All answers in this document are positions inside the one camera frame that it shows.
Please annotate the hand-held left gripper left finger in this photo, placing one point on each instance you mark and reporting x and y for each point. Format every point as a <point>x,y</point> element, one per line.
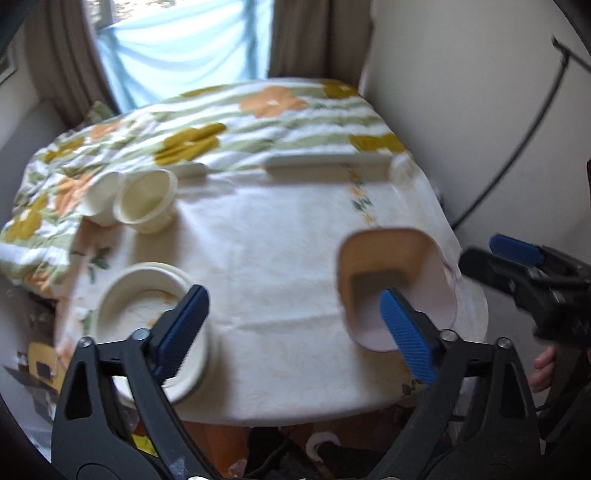
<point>182,332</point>

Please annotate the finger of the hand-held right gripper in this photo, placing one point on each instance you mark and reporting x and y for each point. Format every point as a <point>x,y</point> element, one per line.
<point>489,270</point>
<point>515,248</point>

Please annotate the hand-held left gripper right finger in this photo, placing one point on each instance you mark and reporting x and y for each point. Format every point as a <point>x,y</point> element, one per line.
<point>408,337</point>

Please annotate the yellow rimmed bowl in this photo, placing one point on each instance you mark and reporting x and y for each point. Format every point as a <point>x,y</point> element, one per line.
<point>205,332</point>

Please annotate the pink square bowl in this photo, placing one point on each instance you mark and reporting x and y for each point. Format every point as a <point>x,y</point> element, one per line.
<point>427,286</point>

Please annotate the cream round bowl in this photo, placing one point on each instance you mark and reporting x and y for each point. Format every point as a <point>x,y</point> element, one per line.
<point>145,203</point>
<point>99,201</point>

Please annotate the person's right hand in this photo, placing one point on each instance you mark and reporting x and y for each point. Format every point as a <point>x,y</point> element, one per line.
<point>545,369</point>

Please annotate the black gooseneck stand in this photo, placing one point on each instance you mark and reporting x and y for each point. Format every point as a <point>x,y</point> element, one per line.
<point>531,138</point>

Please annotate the white floral tablecloth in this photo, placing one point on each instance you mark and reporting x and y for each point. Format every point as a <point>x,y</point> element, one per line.
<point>277,258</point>

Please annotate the yellow box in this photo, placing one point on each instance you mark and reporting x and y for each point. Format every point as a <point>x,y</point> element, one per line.
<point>44,367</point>

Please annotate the striped floral blanket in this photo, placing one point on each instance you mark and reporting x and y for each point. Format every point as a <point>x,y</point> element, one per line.
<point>231,120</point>

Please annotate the green pillow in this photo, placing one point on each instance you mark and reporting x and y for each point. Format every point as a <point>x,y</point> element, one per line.
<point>99,113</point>

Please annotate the grey padded headboard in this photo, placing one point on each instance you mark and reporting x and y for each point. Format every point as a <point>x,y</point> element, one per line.
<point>27,129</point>

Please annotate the light blue cloth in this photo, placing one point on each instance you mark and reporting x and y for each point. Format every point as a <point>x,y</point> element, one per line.
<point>184,50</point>

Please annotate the brown curtain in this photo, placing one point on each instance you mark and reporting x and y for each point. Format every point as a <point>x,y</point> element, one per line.
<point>318,37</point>
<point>74,55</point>

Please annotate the framed landscape picture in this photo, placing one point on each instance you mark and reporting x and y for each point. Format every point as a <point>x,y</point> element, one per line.
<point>7,64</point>

